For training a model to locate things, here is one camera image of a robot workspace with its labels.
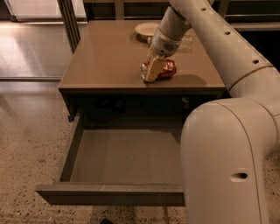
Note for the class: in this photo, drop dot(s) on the grey cabinet with glossy top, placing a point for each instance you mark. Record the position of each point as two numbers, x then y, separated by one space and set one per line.
108 58

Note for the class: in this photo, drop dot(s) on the red coke can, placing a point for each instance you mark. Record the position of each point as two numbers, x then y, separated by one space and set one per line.
169 70

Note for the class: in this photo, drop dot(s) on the white ceramic bowl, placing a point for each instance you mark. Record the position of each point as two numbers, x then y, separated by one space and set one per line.
146 30

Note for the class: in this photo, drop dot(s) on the small black object on floor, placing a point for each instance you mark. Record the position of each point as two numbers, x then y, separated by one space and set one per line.
106 221

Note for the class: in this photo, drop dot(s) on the open grey top drawer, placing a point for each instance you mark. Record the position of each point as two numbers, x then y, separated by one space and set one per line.
128 160

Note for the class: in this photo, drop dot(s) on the clear plastic water bottle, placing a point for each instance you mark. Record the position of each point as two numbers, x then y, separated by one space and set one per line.
186 44

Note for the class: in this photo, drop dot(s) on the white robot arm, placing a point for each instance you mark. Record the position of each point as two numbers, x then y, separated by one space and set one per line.
224 142

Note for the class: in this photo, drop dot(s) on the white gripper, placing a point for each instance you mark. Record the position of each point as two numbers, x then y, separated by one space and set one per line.
164 44

